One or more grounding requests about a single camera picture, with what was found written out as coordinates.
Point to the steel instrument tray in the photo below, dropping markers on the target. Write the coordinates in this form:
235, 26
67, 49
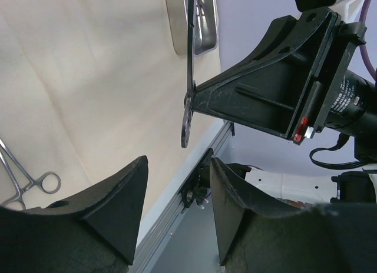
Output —
206, 30

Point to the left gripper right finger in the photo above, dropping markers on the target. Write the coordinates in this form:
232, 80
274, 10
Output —
258, 233

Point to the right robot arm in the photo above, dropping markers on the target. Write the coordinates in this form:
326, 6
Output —
294, 84

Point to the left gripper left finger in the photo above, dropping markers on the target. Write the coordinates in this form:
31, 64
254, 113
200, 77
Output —
95, 230

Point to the aluminium front rail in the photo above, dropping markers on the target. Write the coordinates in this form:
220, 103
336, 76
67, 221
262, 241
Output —
159, 223

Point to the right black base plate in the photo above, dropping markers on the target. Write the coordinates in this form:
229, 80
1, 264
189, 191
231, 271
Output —
196, 187

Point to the beige cloth wrap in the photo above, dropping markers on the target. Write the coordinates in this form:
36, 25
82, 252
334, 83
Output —
87, 86

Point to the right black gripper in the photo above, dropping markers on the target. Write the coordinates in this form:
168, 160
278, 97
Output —
269, 89

